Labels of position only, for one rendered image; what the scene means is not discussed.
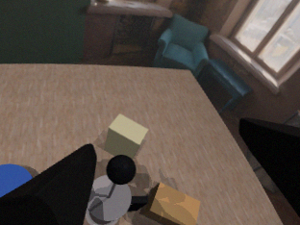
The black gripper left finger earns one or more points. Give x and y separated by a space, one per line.
57 196

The blue cylinder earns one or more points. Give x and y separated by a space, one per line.
12 176

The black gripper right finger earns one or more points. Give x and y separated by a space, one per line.
276 146

